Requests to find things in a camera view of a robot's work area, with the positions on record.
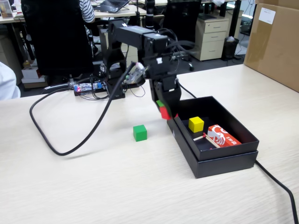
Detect black trash bin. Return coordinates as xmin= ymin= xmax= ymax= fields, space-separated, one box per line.
xmin=221 ymin=36 xmax=240 ymax=60

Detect red wooden cube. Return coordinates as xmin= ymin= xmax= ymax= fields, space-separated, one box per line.
xmin=159 ymin=106 xmax=179 ymax=120

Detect thick black camera cable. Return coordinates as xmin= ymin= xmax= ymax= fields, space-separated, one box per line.
xmin=29 ymin=61 xmax=142 ymax=156

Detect black laptop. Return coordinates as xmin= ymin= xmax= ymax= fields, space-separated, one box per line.
xmin=94 ymin=0 xmax=130 ymax=14

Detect yellow wooden cube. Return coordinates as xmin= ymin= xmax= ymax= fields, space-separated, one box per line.
xmin=188 ymin=116 xmax=205 ymax=133

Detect black arm wire bundle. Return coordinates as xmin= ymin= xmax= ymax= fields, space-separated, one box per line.
xmin=163 ymin=28 xmax=195 ymax=62

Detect large black office chair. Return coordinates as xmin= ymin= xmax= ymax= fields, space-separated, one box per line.
xmin=20 ymin=0 xmax=94 ymax=79

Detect stacked white floor boxes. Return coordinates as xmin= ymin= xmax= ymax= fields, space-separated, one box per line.
xmin=21 ymin=66 xmax=50 ymax=89

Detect blue controller circuit board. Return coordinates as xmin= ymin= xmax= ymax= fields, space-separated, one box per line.
xmin=73 ymin=81 xmax=104 ymax=95

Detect light wooden office desk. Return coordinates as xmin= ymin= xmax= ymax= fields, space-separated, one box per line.
xmin=92 ymin=4 xmax=149 ymax=20

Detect small picture frame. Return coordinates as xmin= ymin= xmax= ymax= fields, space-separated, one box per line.
xmin=0 ymin=0 xmax=14 ymax=19

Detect red and white matchbox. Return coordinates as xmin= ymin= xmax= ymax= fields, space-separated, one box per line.
xmin=207 ymin=124 xmax=242 ymax=148

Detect green wooden cube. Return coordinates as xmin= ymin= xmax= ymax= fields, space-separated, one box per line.
xmin=133 ymin=124 xmax=148 ymax=142

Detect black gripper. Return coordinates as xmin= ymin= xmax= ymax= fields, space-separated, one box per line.
xmin=149 ymin=74 xmax=182 ymax=119

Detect person in striped shirt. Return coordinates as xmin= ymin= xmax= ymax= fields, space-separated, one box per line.
xmin=78 ymin=0 xmax=96 ymax=24

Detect black cardboard box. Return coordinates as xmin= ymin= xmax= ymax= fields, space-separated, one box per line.
xmin=174 ymin=95 xmax=260 ymax=162

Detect black mesh office chair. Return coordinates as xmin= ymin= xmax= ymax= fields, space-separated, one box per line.
xmin=162 ymin=0 xmax=202 ymax=72

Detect large brown cardboard box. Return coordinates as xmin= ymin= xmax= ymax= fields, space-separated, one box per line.
xmin=243 ymin=0 xmax=299 ymax=93

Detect person in white shirt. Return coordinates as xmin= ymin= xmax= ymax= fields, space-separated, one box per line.
xmin=0 ymin=61 xmax=21 ymax=101

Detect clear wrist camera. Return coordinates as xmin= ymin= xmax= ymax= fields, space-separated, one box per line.
xmin=123 ymin=62 xmax=150 ymax=84

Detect beige drawer cabinet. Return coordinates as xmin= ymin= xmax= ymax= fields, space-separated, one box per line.
xmin=194 ymin=16 xmax=230 ymax=62

